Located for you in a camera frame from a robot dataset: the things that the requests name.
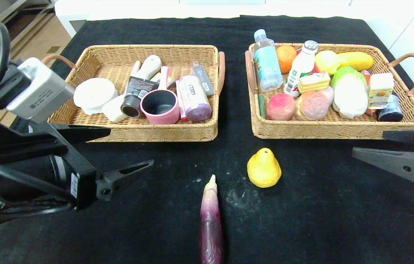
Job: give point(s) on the pink bun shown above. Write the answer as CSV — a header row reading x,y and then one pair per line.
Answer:
x,y
311,106

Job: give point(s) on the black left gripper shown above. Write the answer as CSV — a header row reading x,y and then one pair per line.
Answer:
x,y
79,179

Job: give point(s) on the wicker basket with household items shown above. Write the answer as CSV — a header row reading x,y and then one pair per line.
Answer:
x,y
100,128

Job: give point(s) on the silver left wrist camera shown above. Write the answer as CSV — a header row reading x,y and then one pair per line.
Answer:
x,y
40,91

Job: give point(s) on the clear water bottle blue label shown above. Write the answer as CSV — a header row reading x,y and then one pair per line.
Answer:
x,y
267,62

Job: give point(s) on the white soap block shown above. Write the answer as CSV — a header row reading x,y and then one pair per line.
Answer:
x,y
113,110

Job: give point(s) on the wicker basket with food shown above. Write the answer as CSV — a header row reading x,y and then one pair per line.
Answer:
x,y
291,128

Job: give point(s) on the white pen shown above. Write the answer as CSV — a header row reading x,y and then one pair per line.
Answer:
x,y
136,69

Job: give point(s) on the small orange-red can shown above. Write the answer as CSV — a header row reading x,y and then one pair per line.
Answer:
x,y
366,75

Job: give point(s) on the dark blue small jar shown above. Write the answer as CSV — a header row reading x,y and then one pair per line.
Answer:
x,y
391,112

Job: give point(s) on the white table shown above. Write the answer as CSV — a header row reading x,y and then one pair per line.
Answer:
x,y
137,9

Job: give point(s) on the white round ridged disc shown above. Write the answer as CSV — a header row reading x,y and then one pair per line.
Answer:
x,y
95,93

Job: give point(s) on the yellow toy cake slice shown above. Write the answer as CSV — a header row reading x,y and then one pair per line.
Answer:
x,y
313,84

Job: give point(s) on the yellow-green toy lemon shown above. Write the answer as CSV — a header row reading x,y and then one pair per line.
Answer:
x,y
326,62

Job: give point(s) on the red soda can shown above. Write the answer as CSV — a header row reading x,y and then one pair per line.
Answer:
x,y
317,69

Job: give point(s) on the green marker pen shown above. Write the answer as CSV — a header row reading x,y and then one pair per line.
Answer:
x,y
261,106

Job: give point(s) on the white marker red cap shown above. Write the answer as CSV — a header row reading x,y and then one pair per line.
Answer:
x,y
181,106

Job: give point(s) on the white juice carton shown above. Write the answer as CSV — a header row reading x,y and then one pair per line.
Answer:
x,y
381,91

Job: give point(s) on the pink toy peach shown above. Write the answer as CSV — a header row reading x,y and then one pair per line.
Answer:
x,y
281,107

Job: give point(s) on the small printed cardboard box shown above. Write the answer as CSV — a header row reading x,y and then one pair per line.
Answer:
x,y
170,81

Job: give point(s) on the white purple bag roll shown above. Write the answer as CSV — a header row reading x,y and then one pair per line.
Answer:
x,y
194,99

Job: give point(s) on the white milk drink bottle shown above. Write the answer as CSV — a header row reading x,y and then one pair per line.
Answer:
x,y
300,66

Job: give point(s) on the yellow toy mango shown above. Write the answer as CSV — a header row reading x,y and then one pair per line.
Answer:
x,y
357,60

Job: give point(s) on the orange toy fruit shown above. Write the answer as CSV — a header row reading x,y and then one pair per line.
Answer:
x,y
286,58

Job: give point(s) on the black printed squeeze tube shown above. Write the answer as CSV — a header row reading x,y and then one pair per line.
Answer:
x,y
139,90

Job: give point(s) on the green white toy cabbage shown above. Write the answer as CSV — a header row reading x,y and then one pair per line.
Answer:
x,y
350,95

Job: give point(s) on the yellow toy pear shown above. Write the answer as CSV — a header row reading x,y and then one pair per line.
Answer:
x,y
263,170

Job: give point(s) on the pink cup dark inside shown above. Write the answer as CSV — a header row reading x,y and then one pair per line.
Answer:
x,y
162,117

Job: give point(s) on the purple toy eggplant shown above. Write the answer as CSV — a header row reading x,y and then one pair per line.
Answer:
x,y
210,227

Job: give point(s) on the white handheld device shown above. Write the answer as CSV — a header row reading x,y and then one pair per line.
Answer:
x,y
150,66

